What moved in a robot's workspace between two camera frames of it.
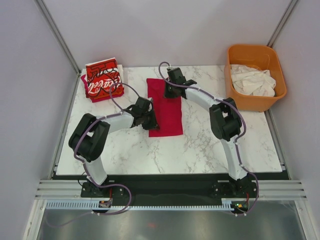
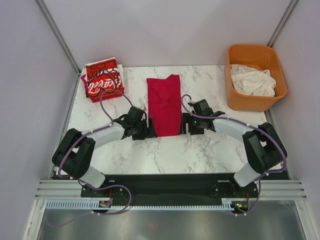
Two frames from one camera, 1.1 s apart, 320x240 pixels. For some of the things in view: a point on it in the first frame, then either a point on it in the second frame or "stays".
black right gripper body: (169, 91) -> (198, 128)
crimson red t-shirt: (167, 111) stays
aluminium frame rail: (295, 189) stays
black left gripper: (153, 124) -> (146, 133)
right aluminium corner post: (281, 23) stays
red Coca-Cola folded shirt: (101, 75) stays
